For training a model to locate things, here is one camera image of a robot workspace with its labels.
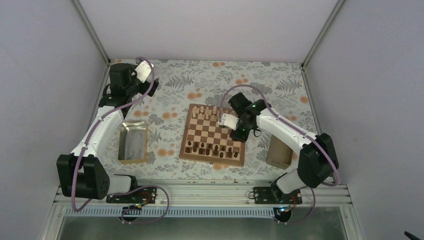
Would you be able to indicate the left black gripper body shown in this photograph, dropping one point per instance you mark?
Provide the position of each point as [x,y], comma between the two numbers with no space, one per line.
[131,90]

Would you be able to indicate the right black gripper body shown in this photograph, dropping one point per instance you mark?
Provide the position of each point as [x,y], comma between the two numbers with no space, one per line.
[244,135]

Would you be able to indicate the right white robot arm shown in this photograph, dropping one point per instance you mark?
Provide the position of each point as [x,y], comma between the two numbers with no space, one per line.
[317,159]

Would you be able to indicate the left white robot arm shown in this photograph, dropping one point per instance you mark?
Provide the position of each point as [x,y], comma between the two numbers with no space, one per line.
[81,173]

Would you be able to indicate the wooden chess board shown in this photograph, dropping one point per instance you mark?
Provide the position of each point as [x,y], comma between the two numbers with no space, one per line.
[204,140]

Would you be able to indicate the left silver metal tray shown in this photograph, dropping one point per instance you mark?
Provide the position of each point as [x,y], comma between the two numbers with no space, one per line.
[133,142]

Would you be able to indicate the right gold metal tray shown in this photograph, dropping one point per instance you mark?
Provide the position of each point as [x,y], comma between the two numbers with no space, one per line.
[279,154]

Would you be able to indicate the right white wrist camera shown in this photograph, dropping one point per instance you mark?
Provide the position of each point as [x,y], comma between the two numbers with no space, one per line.
[229,121]

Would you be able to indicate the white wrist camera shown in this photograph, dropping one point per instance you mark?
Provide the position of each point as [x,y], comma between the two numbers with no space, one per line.
[142,71]
[229,121]

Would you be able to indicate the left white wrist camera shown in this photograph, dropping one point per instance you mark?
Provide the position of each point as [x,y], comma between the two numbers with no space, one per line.
[142,71]

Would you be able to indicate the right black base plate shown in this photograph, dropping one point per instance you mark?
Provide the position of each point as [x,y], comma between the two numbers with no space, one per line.
[265,195]

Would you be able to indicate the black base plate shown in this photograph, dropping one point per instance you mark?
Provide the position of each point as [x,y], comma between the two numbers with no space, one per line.
[265,195]
[146,195]

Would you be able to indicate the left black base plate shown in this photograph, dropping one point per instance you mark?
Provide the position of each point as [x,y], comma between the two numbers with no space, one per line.
[146,195]

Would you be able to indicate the aluminium rail frame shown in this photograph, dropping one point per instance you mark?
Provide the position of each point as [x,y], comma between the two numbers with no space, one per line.
[234,193]

